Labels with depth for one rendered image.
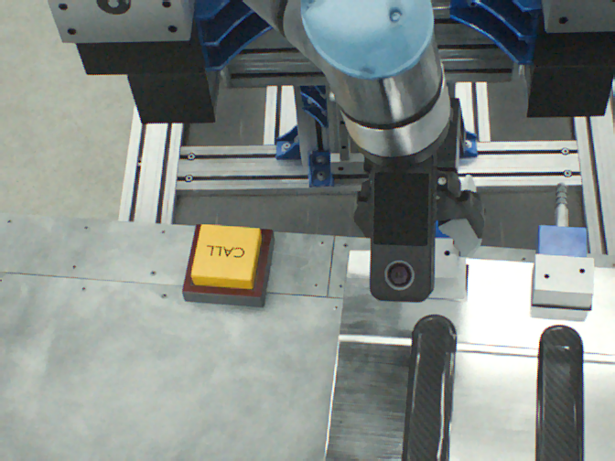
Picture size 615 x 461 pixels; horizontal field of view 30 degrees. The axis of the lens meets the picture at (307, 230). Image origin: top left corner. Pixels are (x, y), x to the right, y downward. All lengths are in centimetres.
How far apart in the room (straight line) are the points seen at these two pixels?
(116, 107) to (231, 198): 51
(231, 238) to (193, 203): 80
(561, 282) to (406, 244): 21
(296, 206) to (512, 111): 41
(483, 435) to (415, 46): 39
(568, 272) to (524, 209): 89
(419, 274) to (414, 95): 15
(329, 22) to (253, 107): 135
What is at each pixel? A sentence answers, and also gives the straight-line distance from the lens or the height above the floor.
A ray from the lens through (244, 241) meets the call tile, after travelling 113.
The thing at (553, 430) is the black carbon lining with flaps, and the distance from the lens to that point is 99.
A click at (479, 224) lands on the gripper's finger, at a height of 101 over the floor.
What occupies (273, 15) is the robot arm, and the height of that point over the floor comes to 124.
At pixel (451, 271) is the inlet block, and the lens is 97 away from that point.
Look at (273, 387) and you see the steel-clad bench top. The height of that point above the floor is 80.
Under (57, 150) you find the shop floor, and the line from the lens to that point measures 232.
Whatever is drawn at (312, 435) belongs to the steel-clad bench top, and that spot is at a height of 80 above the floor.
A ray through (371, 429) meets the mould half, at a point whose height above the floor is 88.
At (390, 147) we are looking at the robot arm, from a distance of 79.
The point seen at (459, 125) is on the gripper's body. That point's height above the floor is 107.
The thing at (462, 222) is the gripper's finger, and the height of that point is 102.
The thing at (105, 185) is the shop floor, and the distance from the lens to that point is 224.
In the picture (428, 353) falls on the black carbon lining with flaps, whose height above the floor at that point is 88.
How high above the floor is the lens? 178
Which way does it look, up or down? 57 degrees down
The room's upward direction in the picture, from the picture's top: 7 degrees counter-clockwise
